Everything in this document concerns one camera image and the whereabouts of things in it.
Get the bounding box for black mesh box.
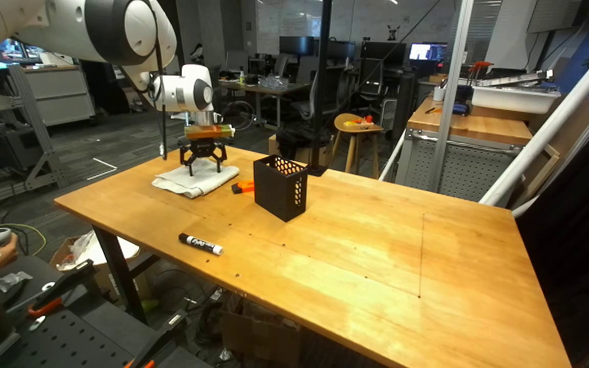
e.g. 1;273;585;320
253;154;309;223

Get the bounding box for white frame pole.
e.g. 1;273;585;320
427;0;475;192
479;30;589;207

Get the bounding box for black pole with base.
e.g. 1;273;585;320
306;0;334;177

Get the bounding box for black perforated bench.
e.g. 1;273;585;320
0;255;211;368

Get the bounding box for black bag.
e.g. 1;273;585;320
276;123;321;160

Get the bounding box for workbench with wooden top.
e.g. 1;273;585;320
395;96;562;208

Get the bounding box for brown cardboard box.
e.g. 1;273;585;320
220;293;304;366

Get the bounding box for grey drawer cabinet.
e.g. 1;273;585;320
22;65;97;127

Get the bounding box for office chair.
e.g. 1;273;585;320
290;65;347;122

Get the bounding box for aluminium frame rack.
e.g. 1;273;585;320
0;63;69;209

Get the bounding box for black marker pen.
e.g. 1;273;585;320
178;233;224;256

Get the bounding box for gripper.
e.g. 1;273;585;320
179;138;228;177

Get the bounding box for white cloth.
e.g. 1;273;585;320
151;158;240;199

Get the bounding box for wooden stool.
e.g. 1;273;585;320
333;113;385;178

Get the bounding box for white plastic tub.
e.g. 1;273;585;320
470;84;562;114

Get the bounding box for cardboard box with plastic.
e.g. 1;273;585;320
49;230;153;303

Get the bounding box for row of monitors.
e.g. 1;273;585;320
279;35;449;66

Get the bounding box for office desk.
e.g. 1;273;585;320
217;78;311;129

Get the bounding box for black and orange clamp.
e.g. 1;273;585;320
27;259;97;318

